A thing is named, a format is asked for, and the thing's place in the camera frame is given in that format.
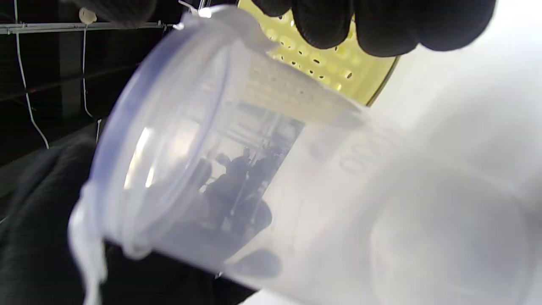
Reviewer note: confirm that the clear plastic jar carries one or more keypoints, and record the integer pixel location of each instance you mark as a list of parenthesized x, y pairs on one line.
[(381, 212)]

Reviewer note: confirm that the clear blue-ringed jar lid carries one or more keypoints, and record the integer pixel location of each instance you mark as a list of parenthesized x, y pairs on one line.
[(127, 127)]

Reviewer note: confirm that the person's right hand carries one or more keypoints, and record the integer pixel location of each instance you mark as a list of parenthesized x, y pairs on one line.
[(402, 25)]

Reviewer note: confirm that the person's left hand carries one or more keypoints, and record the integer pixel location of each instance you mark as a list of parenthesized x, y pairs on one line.
[(42, 233)]

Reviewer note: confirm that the yellow perforated laundry basket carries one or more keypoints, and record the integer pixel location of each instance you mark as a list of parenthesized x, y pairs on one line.
[(364, 80)]

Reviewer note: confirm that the metal rail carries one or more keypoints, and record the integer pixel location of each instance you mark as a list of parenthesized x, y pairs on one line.
[(63, 27)]

